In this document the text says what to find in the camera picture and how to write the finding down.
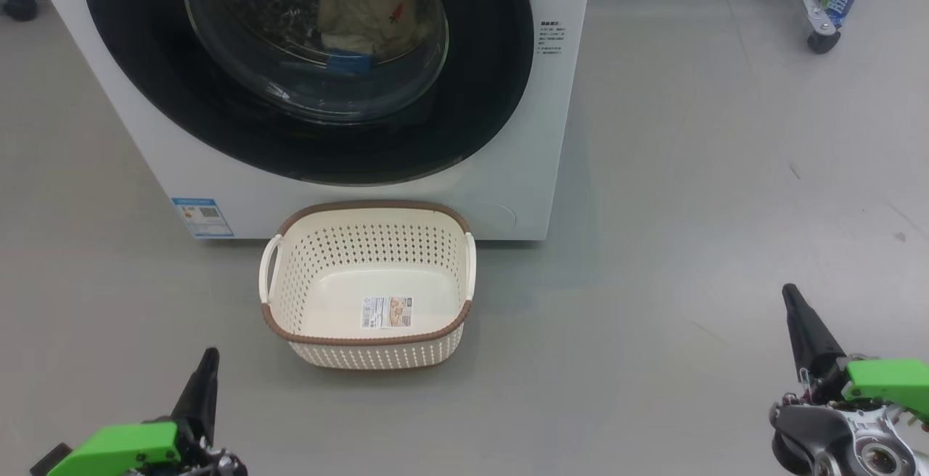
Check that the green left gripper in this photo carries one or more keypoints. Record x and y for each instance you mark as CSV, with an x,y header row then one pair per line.
x,y
123,450

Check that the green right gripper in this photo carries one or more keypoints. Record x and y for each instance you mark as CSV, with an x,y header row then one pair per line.
x,y
889,382

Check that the round dark washer door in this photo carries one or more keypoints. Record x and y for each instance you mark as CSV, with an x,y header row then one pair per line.
x,y
145,77

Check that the cream garment with carrot print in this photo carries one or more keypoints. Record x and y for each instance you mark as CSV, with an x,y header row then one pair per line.
x,y
363,11

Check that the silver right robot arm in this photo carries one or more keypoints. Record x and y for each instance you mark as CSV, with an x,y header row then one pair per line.
x,y
827,432

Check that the cream perforated laundry basket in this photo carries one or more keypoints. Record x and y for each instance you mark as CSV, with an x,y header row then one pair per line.
x,y
363,356

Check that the white basket product label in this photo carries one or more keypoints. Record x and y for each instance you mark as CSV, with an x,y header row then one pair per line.
x,y
386,313

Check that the white front-load washing machine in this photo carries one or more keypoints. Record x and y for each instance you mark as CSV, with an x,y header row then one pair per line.
x,y
551,135

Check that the blue energy label sticker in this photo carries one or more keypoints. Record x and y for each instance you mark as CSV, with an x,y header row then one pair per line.
x,y
202,217

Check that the grey washer text label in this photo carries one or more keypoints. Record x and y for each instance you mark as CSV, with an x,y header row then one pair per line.
x,y
550,37

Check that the black caster wheel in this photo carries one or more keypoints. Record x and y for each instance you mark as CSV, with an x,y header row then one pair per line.
x,y
20,6

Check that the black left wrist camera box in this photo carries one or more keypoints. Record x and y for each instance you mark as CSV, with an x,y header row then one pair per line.
x,y
51,461

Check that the metal cart frame with caster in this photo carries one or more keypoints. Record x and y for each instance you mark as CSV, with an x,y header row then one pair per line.
x,y
816,22

